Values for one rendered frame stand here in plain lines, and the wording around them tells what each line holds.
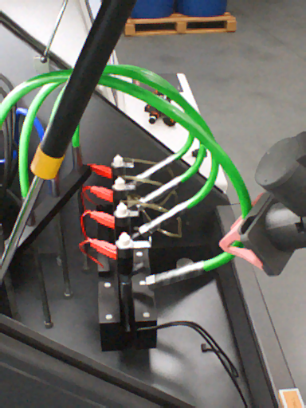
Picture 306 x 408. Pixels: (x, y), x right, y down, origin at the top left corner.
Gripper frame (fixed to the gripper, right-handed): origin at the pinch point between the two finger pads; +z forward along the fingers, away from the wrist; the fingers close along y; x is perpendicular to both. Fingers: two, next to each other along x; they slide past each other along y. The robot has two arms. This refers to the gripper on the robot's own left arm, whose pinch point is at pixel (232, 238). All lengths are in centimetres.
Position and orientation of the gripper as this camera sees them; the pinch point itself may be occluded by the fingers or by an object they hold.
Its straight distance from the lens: 66.8
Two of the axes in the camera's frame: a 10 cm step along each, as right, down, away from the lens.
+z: -5.2, 1.9, 8.3
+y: -5.8, 6.4, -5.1
